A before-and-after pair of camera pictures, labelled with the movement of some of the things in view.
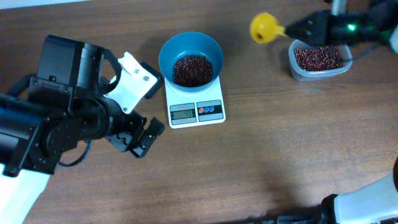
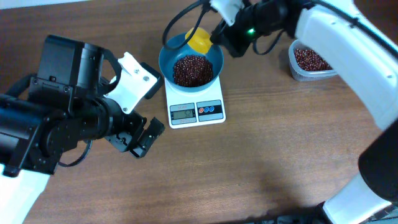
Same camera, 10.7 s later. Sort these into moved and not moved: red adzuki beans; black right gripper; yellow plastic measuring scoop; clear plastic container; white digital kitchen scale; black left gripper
Moved: yellow plastic measuring scoop; black right gripper
Not moved: white digital kitchen scale; black left gripper; clear plastic container; red adzuki beans
